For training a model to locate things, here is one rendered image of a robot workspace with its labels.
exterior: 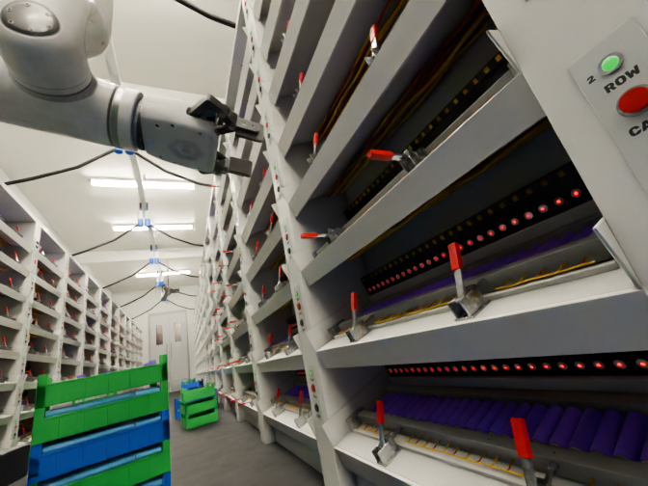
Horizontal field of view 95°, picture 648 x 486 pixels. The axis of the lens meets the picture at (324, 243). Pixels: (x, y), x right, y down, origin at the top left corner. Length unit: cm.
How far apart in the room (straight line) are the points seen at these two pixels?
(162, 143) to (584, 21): 47
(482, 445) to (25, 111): 71
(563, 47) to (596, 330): 23
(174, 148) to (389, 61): 34
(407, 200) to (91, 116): 43
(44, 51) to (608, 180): 52
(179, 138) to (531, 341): 49
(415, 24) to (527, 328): 39
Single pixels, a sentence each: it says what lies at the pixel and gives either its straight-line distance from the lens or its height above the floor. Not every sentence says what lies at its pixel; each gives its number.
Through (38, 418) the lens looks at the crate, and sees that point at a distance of 111.
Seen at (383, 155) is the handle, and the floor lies 53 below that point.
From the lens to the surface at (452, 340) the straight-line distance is 40.
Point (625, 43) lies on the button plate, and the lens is 32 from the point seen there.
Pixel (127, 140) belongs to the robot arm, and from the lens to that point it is 50.
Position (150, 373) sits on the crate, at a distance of 112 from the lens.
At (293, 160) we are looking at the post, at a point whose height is 86.
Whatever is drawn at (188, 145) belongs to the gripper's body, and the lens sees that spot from 49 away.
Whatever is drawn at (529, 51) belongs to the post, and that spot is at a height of 52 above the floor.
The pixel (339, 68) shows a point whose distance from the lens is 83.
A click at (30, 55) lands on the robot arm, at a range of 47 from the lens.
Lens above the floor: 32
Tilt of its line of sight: 19 degrees up
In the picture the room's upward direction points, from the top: 12 degrees counter-clockwise
